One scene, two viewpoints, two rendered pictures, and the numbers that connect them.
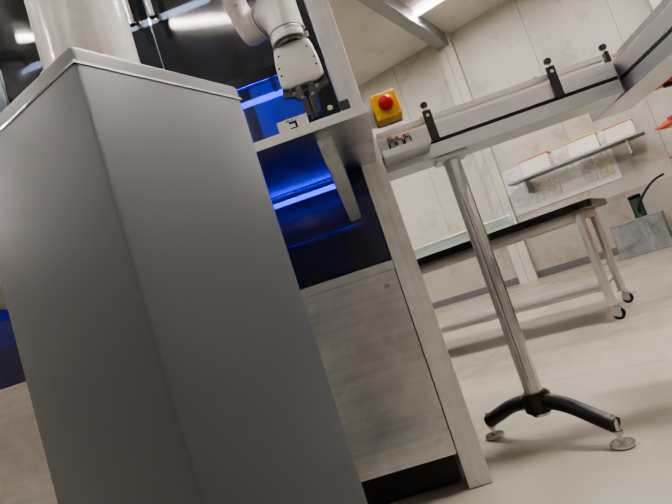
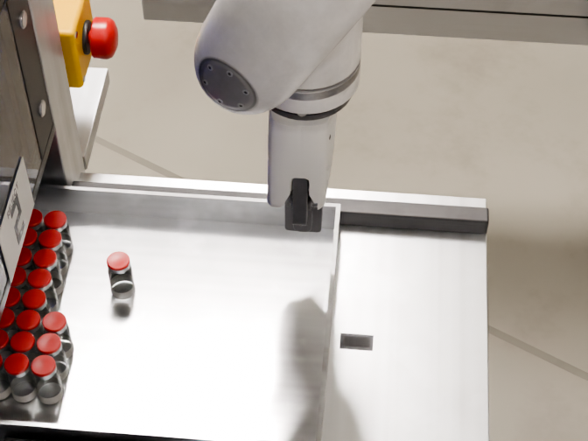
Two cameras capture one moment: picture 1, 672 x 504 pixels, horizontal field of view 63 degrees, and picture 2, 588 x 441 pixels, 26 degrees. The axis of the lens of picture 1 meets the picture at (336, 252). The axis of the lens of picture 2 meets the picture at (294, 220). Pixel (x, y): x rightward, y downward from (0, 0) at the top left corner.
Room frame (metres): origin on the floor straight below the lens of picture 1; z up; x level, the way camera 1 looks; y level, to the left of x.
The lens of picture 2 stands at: (1.21, 0.67, 1.82)
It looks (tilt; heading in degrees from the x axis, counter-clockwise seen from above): 50 degrees down; 270
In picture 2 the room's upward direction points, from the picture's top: straight up
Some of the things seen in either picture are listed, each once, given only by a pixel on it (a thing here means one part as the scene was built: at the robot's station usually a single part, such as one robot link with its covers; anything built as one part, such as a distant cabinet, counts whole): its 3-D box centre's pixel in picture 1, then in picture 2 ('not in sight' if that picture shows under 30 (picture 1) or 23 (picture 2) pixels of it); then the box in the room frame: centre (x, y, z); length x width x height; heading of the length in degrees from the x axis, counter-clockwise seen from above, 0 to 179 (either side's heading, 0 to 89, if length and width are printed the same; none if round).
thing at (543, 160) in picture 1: (537, 164); not in sight; (8.76, -3.52, 1.76); 0.47 x 0.38 x 0.26; 58
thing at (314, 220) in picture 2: (303, 104); (302, 214); (1.20, -0.03, 0.98); 0.03 x 0.03 x 0.07; 85
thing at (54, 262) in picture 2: not in sight; (40, 303); (1.43, 0.00, 0.90); 0.18 x 0.02 x 0.05; 85
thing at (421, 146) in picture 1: (406, 153); (31, 113); (1.48, -0.27, 0.87); 0.14 x 0.13 x 0.02; 175
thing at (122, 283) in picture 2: not in sight; (121, 276); (1.36, -0.03, 0.90); 0.02 x 0.02 x 0.04
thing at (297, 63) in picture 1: (297, 64); (304, 123); (1.20, -0.05, 1.08); 0.10 x 0.07 x 0.11; 85
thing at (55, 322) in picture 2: not in sight; (58, 336); (1.41, 0.04, 0.90); 0.02 x 0.02 x 0.05
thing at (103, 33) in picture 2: (385, 102); (97, 38); (1.39, -0.25, 0.99); 0.04 x 0.04 x 0.04; 85
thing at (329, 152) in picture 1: (342, 184); not in sight; (1.26, -0.06, 0.80); 0.34 x 0.03 x 0.13; 175
